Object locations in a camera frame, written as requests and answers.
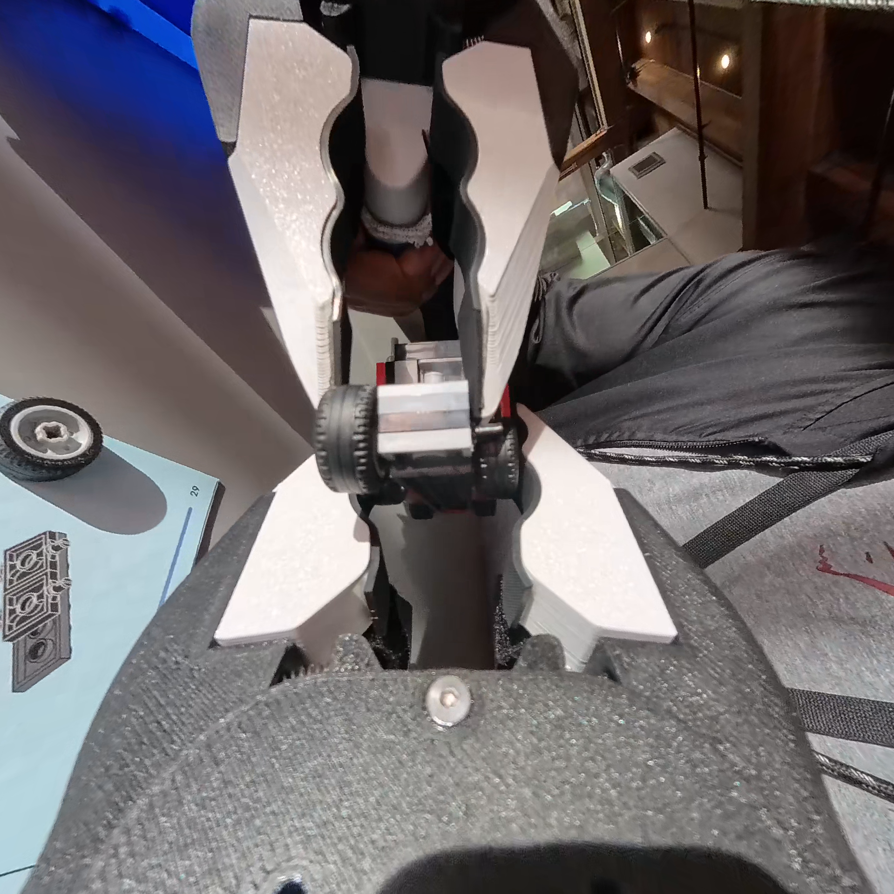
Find toy brick truck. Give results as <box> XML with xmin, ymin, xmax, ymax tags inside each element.
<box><xmin>313</xmin><ymin>339</ymin><xmax>526</xmax><ymax>519</ymax></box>

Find grey desk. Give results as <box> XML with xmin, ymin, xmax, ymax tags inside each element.
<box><xmin>0</xmin><ymin>63</ymin><xmax>392</xmax><ymax>532</ymax></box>

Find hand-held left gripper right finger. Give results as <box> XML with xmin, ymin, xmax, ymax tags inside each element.
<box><xmin>515</xmin><ymin>408</ymin><xmax>682</xmax><ymax>671</ymax></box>

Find small black toy wheel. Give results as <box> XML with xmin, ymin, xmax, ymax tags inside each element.
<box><xmin>0</xmin><ymin>396</ymin><xmax>105</xmax><ymax>485</ymax></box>

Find black webbing strap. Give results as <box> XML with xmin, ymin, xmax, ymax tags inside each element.
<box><xmin>681</xmin><ymin>429</ymin><xmax>894</xmax><ymax>568</ymax></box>

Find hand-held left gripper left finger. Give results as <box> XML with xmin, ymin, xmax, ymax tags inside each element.
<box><xmin>213</xmin><ymin>447</ymin><xmax>383</xmax><ymax>666</ymax></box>

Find light blue instruction booklet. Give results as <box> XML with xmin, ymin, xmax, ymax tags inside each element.
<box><xmin>0</xmin><ymin>393</ymin><xmax>226</xmax><ymax>894</ymax></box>

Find person's right hand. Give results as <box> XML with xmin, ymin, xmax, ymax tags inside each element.
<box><xmin>344</xmin><ymin>222</ymin><xmax>456</xmax><ymax>317</ymax></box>

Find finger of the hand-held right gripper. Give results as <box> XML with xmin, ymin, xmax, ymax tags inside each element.
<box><xmin>229</xmin><ymin>18</ymin><xmax>362</xmax><ymax>421</ymax></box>
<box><xmin>442</xmin><ymin>46</ymin><xmax>564</xmax><ymax>428</ymax></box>

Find blue plastic bin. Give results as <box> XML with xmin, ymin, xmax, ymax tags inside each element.
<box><xmin>0</xmin><ymin>0</ymin><xmax>235</xmax><ymax>183</ymax></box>

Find person's black trousers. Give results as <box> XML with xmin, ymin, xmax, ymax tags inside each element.
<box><xmin>527</xmin><ymin>241</ymin><xmax>894</xmax><ymax>456</ymax></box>

